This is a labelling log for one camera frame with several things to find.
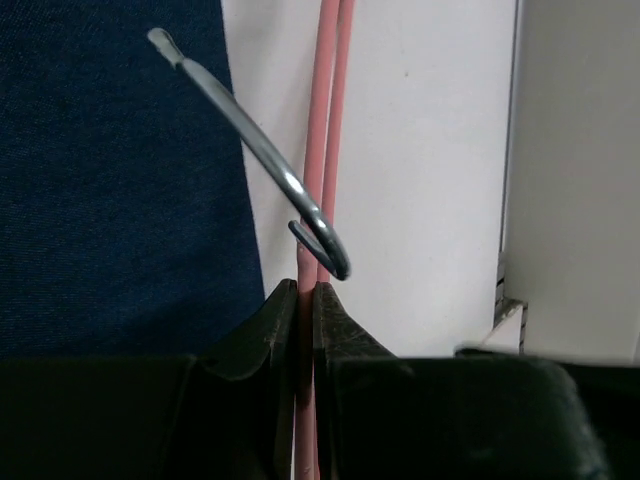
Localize pink hanger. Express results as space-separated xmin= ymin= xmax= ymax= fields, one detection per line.
xmin=147 ymin=1 xmax=355 ymax=479

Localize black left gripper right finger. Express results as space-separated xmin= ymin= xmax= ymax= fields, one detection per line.
xmin=312 ymin=282 xmax=395 ymax=368

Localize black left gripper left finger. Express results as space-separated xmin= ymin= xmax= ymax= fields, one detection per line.
xmin=200 ymin=279 xmax=297 ymax=382

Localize dark blue denim trousers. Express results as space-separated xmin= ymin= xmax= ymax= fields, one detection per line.
xmin=1 ymin=0 xmax=264 ymax=357

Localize white board right side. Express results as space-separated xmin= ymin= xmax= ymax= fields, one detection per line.
xmin=504 ymin=1 xmax=639 ymax=363

